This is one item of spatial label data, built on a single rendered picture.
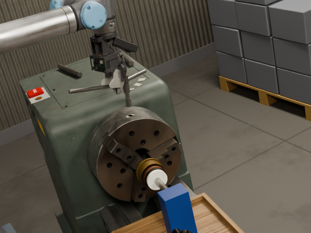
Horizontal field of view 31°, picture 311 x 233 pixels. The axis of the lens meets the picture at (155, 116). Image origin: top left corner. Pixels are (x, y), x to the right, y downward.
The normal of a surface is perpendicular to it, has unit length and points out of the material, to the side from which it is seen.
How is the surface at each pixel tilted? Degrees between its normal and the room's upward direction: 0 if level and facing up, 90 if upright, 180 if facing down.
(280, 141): 0
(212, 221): 0
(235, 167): 0
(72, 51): 90
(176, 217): 90
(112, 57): 93
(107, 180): 90
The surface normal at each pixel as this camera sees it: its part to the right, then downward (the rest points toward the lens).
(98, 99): -0.21, -0.88
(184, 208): 0.37, 0.33
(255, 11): -0.83, 0.39
